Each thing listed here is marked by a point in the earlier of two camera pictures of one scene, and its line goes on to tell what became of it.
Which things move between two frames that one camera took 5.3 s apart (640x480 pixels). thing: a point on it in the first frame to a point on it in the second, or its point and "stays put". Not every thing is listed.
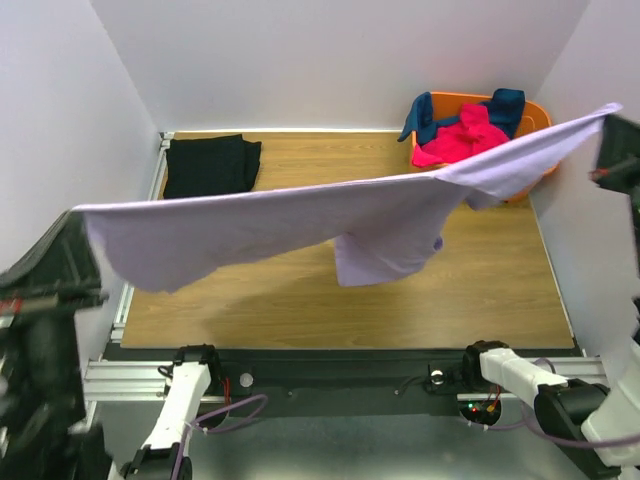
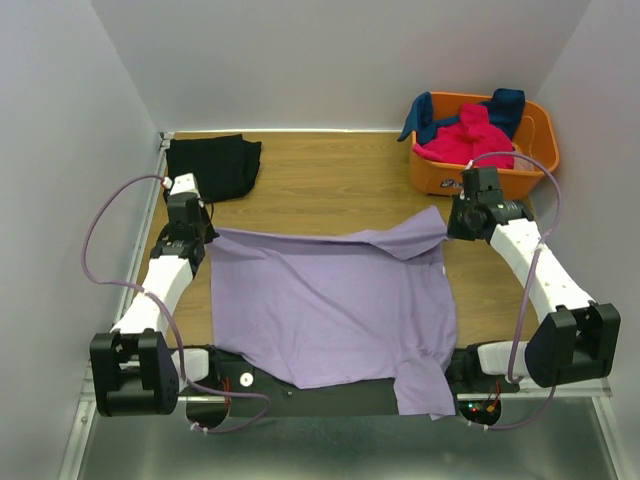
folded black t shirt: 211,165 stays put
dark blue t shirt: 506,108 stays put
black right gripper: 615,170 to 455,218
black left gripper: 57,268 to 210,234
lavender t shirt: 379,230 to 312,310
